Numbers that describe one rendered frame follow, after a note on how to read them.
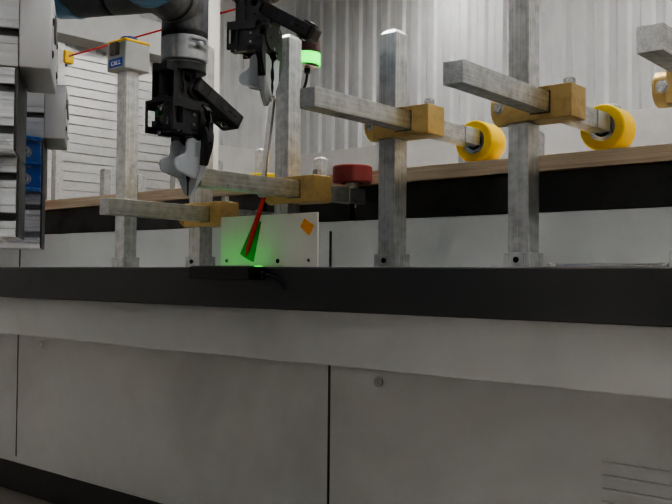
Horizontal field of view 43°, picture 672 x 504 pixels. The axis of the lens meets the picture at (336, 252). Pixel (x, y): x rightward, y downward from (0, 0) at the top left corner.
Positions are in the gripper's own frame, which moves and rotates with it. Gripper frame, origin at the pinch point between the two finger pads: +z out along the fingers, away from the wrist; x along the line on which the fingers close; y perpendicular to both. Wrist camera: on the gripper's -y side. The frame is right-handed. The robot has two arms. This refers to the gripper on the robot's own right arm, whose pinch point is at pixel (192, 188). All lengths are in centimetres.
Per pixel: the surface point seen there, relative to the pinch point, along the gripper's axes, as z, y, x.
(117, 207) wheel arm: 1.9, -2.1, -23.5
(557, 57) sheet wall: -227, -770, -302
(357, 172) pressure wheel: -6.4, -39.3, 3.3
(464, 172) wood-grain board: -6, -46, 24
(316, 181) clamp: -3.2, -25.1, 5.1
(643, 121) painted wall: -145, -763, -205
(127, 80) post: -30, -25, -53
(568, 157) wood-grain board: -7, -46, 45
